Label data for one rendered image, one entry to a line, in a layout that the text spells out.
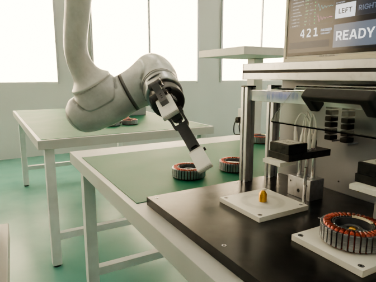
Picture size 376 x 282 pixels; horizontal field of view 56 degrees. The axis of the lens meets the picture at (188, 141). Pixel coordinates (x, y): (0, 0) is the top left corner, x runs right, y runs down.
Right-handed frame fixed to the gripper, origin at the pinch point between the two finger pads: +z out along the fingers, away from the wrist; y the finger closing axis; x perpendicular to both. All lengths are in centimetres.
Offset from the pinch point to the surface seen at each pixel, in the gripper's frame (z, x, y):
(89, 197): -76, -55, -50
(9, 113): -402, -198, -92
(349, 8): -15.4, 43.4, -2.2
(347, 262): 21.1, 12.4, -22.3
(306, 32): -24.5, 37.1, -7.0
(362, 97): 19.1, 22.0, 5.3
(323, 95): 13.8, 19.7, 4.4
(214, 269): 13.6, -7.5, -16.9
